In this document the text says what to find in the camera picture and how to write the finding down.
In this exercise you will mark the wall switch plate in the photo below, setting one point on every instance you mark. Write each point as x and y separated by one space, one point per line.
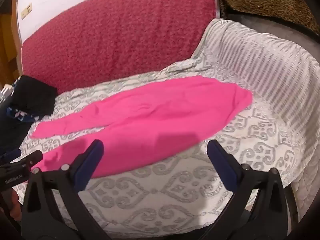
26 10

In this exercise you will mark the navy floral cloth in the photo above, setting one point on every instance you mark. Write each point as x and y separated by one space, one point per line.
22 116

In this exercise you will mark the black cloth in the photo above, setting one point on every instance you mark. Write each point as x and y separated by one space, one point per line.
32 95

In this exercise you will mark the dark cloth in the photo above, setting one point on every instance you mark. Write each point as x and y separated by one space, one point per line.
12 135

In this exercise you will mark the white grey patterned bedspread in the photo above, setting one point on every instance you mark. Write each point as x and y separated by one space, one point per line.
175 195

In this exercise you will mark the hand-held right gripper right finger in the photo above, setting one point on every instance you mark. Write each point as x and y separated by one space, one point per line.
225 165

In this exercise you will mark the pink pants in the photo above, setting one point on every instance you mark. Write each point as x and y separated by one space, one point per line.
150 120

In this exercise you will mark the wooden door frame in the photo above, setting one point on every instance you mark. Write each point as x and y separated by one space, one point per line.
11 42

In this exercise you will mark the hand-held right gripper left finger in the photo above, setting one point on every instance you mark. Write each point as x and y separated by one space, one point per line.
88 163

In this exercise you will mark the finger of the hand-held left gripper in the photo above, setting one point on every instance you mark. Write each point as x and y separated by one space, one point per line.
33 158

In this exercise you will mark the white quilted mattress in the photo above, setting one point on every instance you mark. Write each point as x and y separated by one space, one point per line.
308 185

